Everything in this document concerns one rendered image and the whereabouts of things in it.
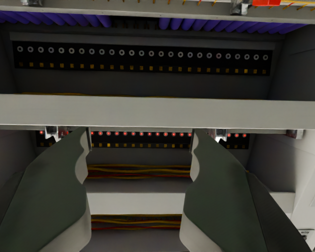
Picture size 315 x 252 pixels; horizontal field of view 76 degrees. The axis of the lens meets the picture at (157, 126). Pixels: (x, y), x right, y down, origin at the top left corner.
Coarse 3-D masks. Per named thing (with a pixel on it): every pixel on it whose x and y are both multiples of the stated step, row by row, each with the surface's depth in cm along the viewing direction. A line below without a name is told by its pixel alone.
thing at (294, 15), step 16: (0, 0) 27; (16, 0) 27; (48, 0) 27; (64, 0) 27; (80, 0) 27; (96, 0) 27; (112, 0) 28; (128, 0) 28; (144, 0) 28; (160, 0) 28; (176, 0) 28; (192, 0) 28; (288, 0) 27; (144, 16) 30; (160, 16) 29; (176, 16) 29; (192, 16) 29; (208, 16) 29; (224, 16) 29; (240, 16) 29; (256, 16) 29; (272, 16) 29; (288, 16) 29; (304, 16) 29
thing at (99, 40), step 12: (312, 24) 37; (12, 36) 40; (24, 36) 40; (36, 36) 40; (48, 36) 40; (60, 36) 40; (72, 36) 41; (84, 36) 41; (96, 36) 41; (108, 36) 41; (120, 36) 41; (132, 36) 41; (300, 36) 39; (312, 36) 36; (228, 48) 43; (240, 48) 43; (252, 48) 43; (264, 48) 43; (288, 48) 43; (300, 48) 39; (312, 48) 36
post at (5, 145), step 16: (0, 32) 42; (0, 48) 42; (0, 64) 42; (0, 80) 42; (0, 144) 42; (16, 144) 48; (32, 144) 54; (0, 160) 43; (16, 160) 48; (32, 160) 55; (0, 176) 43
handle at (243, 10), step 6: (246, 0) 24; (252, 0) 22; (258, 0) 21; (264, 0) 20; (270, 0) 19; (276, 0) 19; (240, 6) 25; (246, 6) 25; (240, 12) 25; (246, 12) 25
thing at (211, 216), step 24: (192, 144) 12; (216, 144) 11; (192, 168) 10; (216, 168) 9; (240, 168) 9; (192, 192) 8; (216, 192) 8; (240, 192) 8; (192, 216) 7; (216, 216) 7; (240, 216) 7; (192, 240) 7; (216, 240) 6; (240, 240) 6
